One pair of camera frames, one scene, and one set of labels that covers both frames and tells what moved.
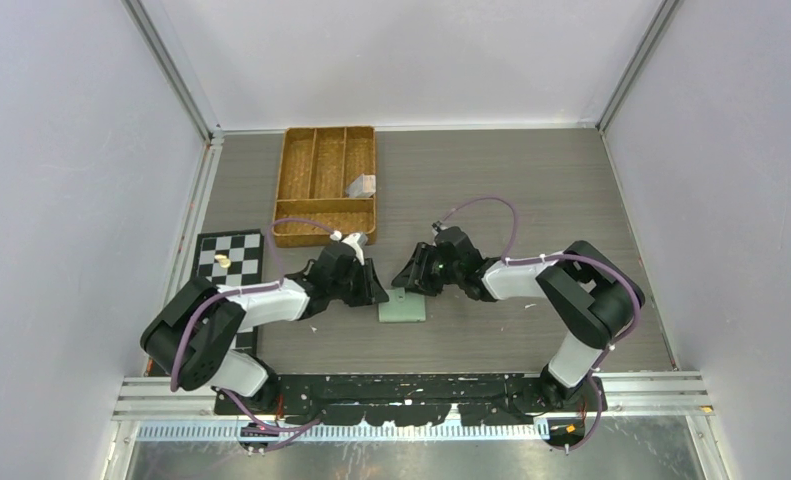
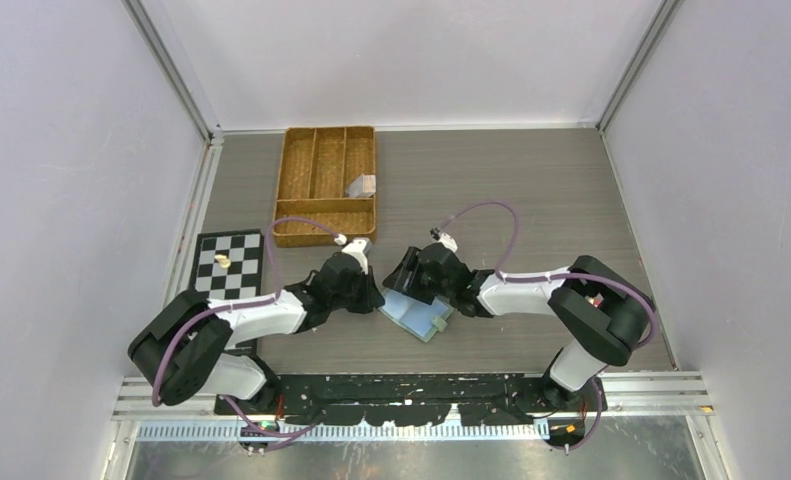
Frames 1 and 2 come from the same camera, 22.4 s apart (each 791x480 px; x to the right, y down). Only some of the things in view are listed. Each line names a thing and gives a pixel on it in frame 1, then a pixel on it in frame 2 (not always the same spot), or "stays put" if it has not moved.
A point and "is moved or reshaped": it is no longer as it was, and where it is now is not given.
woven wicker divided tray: [327, 174] stays put
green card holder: [402, 307] is moved or reshaped
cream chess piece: [223, 261] stays put
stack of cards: [364, 186] stays put
